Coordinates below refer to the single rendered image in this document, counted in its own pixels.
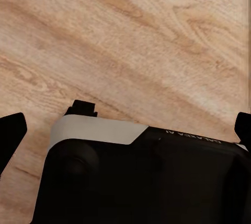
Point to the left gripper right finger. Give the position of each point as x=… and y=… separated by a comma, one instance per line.
x=243, y=129

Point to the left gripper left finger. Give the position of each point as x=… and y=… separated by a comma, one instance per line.
x=12, y=130

